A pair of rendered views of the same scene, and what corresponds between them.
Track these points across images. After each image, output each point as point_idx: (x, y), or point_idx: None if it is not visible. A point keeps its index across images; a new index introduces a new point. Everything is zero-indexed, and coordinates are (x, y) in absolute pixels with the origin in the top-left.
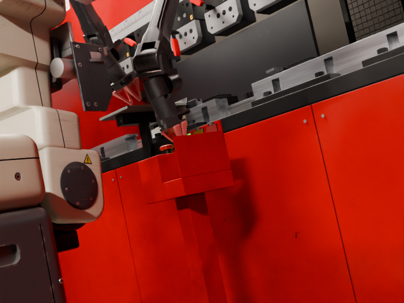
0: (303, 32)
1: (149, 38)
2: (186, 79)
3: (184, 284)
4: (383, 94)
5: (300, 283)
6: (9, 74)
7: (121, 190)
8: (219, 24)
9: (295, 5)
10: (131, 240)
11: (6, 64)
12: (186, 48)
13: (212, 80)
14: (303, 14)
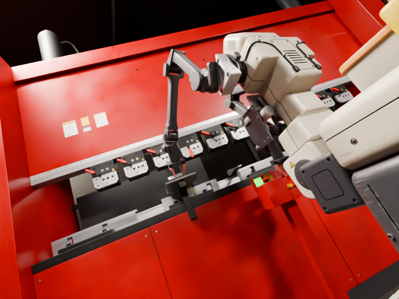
0: (199, 167)
1: (266, 121)
2: (120, 193)
3: (228, 290)
4: None
5: None
6: (311, 91)
7: (157, 241)
8: (217, 144)
9: None
10: (169, 278)
11: (310, 85)
12: (194, 155)
13: (142, 193)
14: (198, 160)
